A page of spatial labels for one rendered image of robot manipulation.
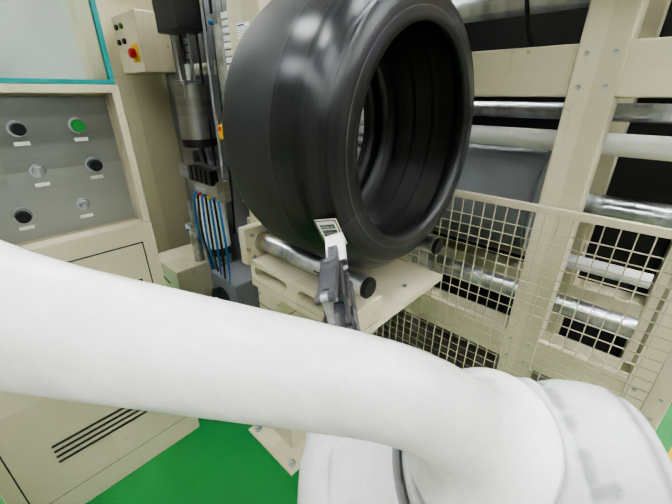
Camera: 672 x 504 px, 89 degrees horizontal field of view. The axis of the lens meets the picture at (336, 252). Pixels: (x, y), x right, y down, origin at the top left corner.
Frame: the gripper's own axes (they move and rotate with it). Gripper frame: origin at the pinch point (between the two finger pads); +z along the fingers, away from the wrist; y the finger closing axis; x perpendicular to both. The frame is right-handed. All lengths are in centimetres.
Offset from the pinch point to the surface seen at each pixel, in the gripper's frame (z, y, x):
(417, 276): 19.9, 37.7, 10.6
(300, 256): 15.6, 14.0, -12.8
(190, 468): -6, 82, -87
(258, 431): 7, 93, -67
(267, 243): 23.5, 14.2, -22.0
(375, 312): 2.5, 23.1, 0.6
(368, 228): 7.5, 4.1, 5.1
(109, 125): 55, -16, -57
